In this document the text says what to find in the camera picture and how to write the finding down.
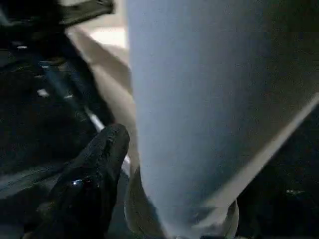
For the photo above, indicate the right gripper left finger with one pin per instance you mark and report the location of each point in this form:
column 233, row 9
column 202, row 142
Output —
column 87, row 189

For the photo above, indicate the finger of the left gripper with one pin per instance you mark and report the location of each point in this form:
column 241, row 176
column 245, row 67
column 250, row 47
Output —
column 87, row 12

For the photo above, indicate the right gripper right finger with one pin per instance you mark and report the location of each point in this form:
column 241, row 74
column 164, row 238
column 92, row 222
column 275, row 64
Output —
column 281, row 199

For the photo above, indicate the white plastic table top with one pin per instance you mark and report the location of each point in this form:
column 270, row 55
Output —
column 109, row 82

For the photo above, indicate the white plastic table leg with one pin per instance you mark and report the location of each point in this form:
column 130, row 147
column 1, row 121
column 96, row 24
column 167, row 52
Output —
column 199, row 87

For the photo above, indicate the black glossy mat cloth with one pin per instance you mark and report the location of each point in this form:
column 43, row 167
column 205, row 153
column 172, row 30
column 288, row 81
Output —
column 37, row 112

